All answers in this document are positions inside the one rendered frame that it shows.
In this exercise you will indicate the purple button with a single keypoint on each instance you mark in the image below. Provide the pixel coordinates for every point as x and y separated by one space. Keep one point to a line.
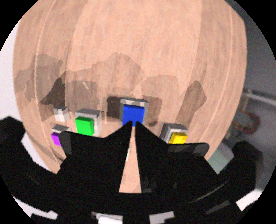
56 130

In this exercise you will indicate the blue button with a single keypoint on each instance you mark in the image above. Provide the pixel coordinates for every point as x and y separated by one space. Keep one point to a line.
133 110

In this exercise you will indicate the yellow button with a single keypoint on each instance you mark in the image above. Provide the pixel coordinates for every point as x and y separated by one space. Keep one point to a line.
174 133

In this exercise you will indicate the green button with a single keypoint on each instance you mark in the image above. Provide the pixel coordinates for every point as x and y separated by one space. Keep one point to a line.
88 122

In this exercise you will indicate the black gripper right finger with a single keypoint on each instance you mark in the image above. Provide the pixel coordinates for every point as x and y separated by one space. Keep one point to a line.
153 154

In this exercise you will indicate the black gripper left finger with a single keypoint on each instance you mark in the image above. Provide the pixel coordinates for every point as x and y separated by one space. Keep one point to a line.
109 150

